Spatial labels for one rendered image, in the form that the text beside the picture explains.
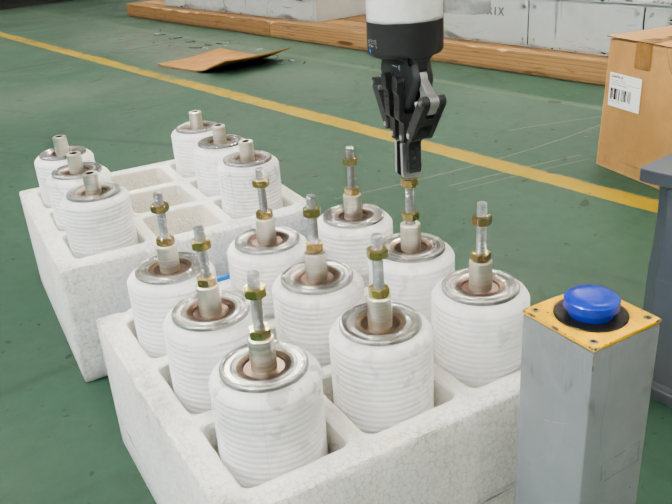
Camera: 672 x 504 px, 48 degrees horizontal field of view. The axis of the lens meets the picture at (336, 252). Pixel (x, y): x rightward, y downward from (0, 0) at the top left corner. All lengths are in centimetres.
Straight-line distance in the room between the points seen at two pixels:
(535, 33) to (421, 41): 220
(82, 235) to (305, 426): 56
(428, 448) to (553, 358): 16
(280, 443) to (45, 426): 52
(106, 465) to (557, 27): 228
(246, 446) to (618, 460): 29
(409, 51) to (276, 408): 35
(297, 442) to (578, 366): 23
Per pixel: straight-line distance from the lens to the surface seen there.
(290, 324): 76
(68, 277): 108
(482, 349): 73
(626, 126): 182
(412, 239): 82
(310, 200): 74
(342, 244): 89
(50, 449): 105
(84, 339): 112
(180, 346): 72
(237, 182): 115
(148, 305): 82
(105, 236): 110
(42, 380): 119
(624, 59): 181
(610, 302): 58
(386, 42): 74
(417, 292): 81
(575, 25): 283
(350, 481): 65
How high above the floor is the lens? 60
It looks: 25 degrees down
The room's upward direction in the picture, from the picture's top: 4 degrees counter-clockwise
